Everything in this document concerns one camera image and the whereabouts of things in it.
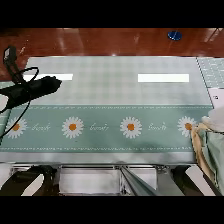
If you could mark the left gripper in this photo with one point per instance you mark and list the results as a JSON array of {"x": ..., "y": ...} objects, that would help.
[{"x": 45, "y": 86}]

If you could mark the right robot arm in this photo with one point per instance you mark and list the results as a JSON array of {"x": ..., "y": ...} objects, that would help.
[{"x": 186, "y": 178}]

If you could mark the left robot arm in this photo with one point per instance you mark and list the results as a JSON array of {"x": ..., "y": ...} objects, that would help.
[{"x": 16, "y": 94}]

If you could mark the blue round object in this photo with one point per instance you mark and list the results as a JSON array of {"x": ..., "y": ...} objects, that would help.
[{"x": 174, "y": 35}]

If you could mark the tan garment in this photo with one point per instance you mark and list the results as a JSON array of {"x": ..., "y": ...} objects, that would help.
[{"x": 197, "y": 146}]

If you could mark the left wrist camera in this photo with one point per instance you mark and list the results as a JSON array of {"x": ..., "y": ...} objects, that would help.
[{"x": 9, "y": 55}]

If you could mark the silver frame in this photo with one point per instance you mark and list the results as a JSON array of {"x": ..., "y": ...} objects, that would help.
[{"x": 90, "y": 181}]

